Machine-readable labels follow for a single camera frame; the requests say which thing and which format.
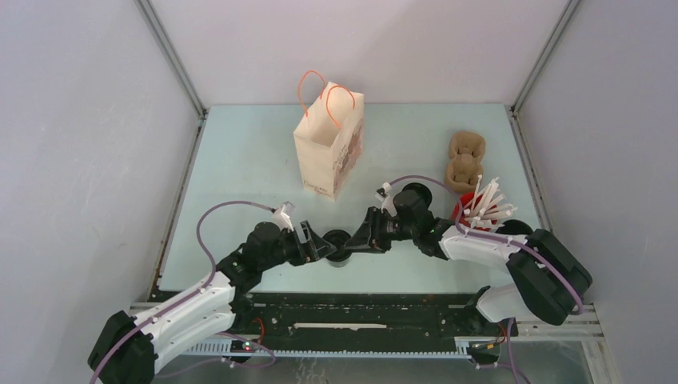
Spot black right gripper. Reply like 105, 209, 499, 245
345, 207, 417, 255

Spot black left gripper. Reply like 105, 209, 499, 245
260, 221, 335, 271

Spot black coffee cup lid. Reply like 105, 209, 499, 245
322, 230, 351, 264

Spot dark takeout coffee cup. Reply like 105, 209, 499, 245
328, 259, 349, 268

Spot brown pulp cup carrier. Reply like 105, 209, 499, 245
444, 130, 486, 194

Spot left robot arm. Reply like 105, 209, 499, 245
87, 222, 338, 383

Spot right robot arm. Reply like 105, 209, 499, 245
345, 183, 592, 334

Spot red straw holder cup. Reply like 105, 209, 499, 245
449, 192, 498, 231

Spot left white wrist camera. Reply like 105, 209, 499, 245
271, 202, 295, 232

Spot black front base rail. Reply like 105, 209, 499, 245
231, 293, 518, 354

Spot paper bag orange handles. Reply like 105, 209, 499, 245
293, 70, 365, 201

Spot aluminium frame rail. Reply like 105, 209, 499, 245
132, 0, 209, 120

